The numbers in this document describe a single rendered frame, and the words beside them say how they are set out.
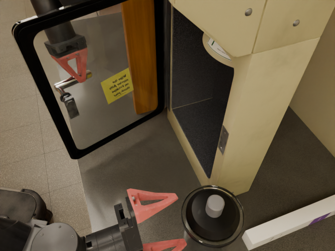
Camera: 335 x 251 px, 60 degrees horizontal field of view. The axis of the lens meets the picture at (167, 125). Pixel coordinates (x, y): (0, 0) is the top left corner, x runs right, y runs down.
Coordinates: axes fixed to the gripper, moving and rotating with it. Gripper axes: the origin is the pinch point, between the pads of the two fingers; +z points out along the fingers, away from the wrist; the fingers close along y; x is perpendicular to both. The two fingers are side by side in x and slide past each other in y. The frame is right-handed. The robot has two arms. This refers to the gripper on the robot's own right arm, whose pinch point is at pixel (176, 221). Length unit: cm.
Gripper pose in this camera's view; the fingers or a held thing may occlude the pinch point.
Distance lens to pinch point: 51.0
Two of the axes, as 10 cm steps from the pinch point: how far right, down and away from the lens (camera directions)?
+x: -3.2, -3.1, 9.0
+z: 9.3, -2.7, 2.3
